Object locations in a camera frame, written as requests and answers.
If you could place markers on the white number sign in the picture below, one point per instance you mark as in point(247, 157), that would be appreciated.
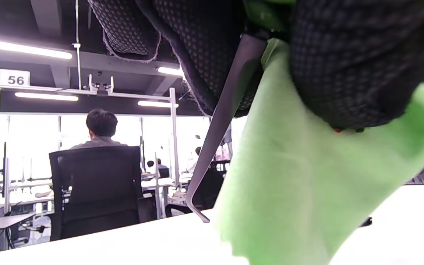
point(15, 79)

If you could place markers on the ceiling light strip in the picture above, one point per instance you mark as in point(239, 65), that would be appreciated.
point(46, 96)
point(24, 48)
point(169, 71)
point(156, 103)

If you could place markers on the overhead camera bracket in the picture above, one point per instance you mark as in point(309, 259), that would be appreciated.
point(99, 87)

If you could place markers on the green microfibre cloth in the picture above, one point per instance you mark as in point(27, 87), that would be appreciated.
point(307, 184)

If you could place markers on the person's right hand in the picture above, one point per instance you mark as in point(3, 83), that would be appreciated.
point(363, 55)

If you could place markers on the black sunglasses thin temples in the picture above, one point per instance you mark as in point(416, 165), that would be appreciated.
point(223, 110)

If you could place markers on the black mesh office chair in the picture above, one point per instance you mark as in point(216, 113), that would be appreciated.
point(98, 184)
point(208, 184)

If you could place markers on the person's left hand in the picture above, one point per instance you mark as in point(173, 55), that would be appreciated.
point(197, 44)

